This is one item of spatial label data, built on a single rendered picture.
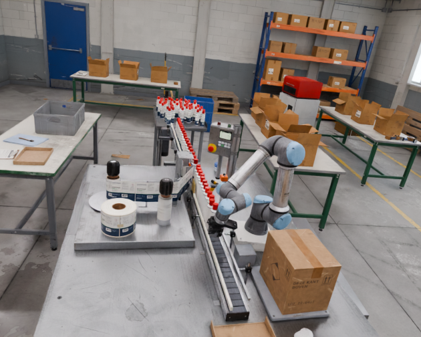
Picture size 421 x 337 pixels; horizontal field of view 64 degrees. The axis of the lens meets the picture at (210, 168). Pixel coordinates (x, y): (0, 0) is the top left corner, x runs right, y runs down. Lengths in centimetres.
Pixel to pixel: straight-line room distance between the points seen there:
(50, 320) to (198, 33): 846
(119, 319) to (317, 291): 90
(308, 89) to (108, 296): 639
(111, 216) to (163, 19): 791
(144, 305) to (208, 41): 838
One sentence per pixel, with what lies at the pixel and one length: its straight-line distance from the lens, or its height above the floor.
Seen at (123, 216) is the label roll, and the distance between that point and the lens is 196.
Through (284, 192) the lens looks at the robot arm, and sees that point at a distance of 194.
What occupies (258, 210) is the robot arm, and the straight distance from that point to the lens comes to 209.
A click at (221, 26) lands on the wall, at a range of 956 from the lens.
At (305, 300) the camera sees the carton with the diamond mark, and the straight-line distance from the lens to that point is 175.
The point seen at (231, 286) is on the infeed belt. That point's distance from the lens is 177.
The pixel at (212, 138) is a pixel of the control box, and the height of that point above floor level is 139.
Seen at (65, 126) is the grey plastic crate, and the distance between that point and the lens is 384.
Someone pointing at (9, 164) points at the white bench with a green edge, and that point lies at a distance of 324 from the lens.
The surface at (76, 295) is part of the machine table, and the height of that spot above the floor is 83.
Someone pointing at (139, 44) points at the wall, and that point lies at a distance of 956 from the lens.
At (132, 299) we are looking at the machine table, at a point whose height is 83.
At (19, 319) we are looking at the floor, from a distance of 292.
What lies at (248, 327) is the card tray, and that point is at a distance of 168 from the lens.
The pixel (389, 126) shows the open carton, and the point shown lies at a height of 94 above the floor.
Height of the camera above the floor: 205
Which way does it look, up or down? 23 degrees down
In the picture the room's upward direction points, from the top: 7 degrees clockwise
